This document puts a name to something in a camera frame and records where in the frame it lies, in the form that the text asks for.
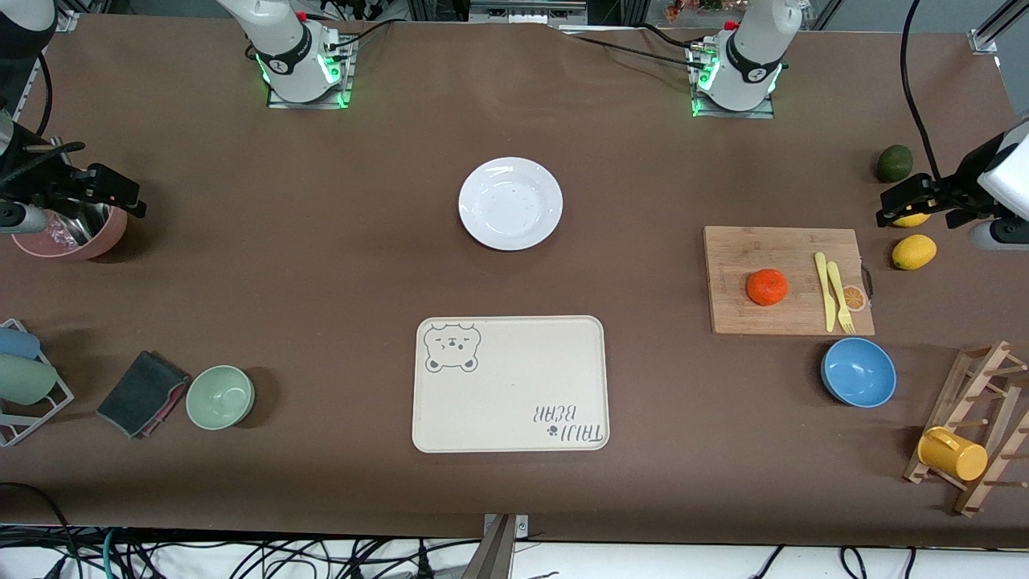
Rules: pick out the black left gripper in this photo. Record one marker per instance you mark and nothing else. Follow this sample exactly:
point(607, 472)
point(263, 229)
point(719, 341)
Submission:
point(967, 182)

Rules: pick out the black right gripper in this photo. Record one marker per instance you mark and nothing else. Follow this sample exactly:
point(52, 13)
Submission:
point(24, 178)

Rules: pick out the orange fruit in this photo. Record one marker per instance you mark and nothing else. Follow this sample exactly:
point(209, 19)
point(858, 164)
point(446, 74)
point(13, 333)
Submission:
point(767, 287)

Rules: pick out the white round plate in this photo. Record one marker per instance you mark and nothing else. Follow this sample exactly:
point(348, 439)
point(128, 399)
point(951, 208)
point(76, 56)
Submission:
point(510, 203)

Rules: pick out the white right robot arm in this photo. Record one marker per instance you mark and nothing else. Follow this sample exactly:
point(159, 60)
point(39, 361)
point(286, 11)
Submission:
point(289, 56)

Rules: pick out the yellow lemon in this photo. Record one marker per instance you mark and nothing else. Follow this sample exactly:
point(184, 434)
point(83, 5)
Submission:
point(914, 252)
point(912, 220)

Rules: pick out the metal scoop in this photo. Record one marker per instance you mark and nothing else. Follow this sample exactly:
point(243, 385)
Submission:
point(80, 229)

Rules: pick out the pink bowl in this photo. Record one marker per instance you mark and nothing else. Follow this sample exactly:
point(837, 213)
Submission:
point(104, 237)

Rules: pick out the clear crumpled plastic wrap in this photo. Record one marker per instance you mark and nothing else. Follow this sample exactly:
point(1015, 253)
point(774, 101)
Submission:
point(60, 236)

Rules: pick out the dark green avocado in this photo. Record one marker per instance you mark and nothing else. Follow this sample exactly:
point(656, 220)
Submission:
point(894, 164)

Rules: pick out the yellow plastic fork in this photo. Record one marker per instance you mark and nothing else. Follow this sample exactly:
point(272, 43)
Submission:
point(836, 285)

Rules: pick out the yellow plastic knife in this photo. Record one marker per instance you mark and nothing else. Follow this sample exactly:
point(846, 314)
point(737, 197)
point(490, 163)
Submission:
point(826, 297)

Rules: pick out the blue cup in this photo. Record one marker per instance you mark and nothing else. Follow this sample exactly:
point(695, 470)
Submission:
point(16, 343)

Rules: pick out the blue bowl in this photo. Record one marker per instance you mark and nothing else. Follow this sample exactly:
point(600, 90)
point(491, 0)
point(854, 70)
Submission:
point(858, 372)

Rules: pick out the wooden cutting board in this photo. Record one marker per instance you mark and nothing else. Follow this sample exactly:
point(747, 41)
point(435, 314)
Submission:
point(748, 249)

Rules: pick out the sage green cup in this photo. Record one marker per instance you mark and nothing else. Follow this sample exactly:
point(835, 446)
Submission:
point(24, 379)

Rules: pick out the wooden mug rack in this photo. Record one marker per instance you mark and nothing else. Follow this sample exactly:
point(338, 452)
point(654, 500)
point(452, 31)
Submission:
point(953, 410)

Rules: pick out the dark grey folded cloth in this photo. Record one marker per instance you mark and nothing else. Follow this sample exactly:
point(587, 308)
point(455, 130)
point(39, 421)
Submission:
point(137, 394)

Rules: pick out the pink folded cloth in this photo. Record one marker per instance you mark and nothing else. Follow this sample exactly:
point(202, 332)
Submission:
point(170, 406)

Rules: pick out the pale green bowl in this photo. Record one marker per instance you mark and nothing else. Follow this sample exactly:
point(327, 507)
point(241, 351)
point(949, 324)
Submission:
point(220, 397)

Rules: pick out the yellow mug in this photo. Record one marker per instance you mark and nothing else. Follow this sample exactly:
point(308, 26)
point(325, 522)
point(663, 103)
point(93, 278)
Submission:
point(957, 458)

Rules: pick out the cream bear print tray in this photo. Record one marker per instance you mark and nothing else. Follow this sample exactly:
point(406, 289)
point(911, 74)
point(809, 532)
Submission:
point(514, 378)

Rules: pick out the aluminium frame profile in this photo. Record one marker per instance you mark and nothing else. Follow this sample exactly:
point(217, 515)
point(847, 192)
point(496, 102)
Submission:
point(985, 39)
point(522, 10)

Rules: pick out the metal corner bracket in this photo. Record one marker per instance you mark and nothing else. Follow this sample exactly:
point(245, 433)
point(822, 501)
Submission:
point(64, 20)

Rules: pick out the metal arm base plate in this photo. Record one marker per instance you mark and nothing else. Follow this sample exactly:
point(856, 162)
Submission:
point(735, 114)
point(309, 104)

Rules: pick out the metal table edge bracket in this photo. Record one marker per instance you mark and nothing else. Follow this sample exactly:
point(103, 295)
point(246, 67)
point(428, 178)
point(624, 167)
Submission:
point(521, 527)

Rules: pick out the dark metal post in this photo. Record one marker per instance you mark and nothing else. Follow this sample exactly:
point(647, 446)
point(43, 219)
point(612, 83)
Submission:
point(490, 559)

